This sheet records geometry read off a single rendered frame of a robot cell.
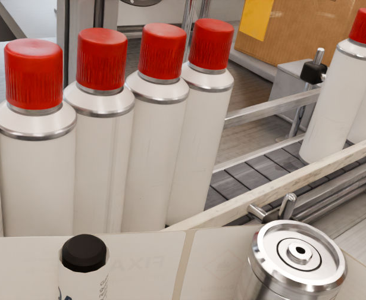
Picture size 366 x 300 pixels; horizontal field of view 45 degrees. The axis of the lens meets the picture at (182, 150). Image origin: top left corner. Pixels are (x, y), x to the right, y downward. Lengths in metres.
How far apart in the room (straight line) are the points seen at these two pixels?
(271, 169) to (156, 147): 0.26
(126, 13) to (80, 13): 0.65
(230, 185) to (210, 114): 0.17
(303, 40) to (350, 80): 0.43
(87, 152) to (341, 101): 0.34
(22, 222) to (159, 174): 0.12
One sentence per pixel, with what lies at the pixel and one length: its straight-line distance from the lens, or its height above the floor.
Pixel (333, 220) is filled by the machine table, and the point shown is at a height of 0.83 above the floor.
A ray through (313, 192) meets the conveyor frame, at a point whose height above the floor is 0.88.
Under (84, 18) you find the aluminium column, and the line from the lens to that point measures 0.44.
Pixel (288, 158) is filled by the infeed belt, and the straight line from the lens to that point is 0.62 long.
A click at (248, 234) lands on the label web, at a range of 0.19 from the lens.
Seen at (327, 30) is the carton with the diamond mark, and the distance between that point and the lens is 0.96.
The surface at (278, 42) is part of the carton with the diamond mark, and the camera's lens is 1.01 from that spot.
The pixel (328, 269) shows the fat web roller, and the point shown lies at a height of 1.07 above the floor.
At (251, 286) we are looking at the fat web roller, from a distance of 0.18.
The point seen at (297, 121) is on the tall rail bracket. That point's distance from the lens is 0.75.
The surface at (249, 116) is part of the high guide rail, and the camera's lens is 0.52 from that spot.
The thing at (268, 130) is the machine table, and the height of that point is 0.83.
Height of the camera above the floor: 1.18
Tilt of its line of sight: 32 degrees down
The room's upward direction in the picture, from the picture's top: 11 degrees clockwise
